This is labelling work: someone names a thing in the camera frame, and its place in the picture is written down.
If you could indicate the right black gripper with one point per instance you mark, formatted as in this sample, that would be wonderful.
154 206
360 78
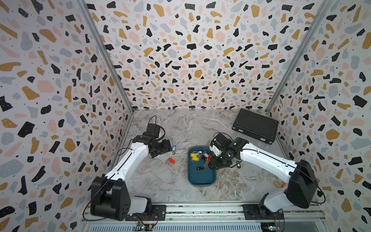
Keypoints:
213 164

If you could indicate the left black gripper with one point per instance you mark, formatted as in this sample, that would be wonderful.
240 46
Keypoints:
166 147

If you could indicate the blue tag key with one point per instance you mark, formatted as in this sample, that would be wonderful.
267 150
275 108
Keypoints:
174 149

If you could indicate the teal plastic storage box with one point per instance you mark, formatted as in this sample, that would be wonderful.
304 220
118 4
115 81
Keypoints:
198 173

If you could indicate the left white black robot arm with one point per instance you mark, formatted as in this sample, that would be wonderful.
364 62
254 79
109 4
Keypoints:
110 197

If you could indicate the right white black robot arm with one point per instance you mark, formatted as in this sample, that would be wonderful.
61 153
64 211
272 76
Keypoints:
301 183

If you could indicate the yellow tag key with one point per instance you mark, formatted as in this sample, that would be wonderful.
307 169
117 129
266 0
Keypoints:
194 157

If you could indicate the black hard case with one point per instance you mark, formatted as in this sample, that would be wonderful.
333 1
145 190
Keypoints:
256 126

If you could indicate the small wooden number block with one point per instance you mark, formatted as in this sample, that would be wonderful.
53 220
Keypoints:
278 184

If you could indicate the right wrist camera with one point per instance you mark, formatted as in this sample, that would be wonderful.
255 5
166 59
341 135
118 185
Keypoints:
219 143

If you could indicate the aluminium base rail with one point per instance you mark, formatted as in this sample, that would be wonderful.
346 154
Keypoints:
213 217

